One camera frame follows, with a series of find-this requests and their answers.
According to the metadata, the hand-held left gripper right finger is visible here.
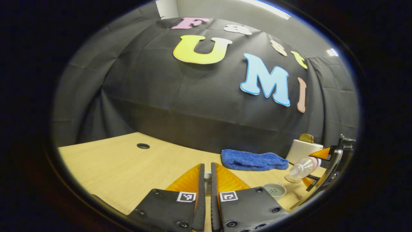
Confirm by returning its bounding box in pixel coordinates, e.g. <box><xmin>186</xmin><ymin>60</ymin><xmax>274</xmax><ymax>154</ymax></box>
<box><xmin>211</xmin><ymin>162</ymin><xmax>289</xmax><ymax>232</ymax></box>

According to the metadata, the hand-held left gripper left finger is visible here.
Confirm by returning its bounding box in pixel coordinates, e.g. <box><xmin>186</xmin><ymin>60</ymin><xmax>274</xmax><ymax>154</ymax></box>
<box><xmin>127</xmin><ymin>163</ymin><xmax>206</xmax><ymax>232</ymax></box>

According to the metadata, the clear water bottle pink label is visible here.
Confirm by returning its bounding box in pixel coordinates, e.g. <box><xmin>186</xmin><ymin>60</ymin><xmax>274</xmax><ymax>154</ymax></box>
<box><xmin>285</xmin><ymin>157</ymin><xmax>322</xmax><ymax>184</ymax></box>

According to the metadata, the white teacup lid blue knob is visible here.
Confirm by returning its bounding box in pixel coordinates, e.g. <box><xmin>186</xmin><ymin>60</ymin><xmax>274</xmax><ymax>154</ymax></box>
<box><xmin>204</xmin><ymin>171</ymin><xmax>213</xmax><ymax>196</ymax></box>

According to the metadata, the white teacup with spout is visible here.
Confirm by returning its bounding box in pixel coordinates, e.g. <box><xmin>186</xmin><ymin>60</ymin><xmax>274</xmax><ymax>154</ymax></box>
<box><xmin>263</xmin><ymin>183</ymin><xmax>287</xmax><ymax>202</ymax></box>

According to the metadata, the white toaster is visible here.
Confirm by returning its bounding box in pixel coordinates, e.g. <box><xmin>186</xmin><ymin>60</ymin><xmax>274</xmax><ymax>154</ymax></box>
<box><xmin>286</xmin><ymin>139</ymin><xmax>324</xmax><ymax>166</ymax></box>

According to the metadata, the blue towel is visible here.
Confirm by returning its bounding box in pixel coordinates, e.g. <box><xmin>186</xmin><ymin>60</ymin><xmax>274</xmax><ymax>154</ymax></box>
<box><xmin>221</xmin><ymin>149</ymin><xmax>290</xmax><ymax>171</ymax></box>

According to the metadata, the black backdrop cloth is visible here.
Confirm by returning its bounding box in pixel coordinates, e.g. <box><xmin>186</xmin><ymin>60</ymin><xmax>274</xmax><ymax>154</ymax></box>
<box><xmin>51</xmin><ymin>2</ymin><xmax>359</xmax><ymax>159</ymax></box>

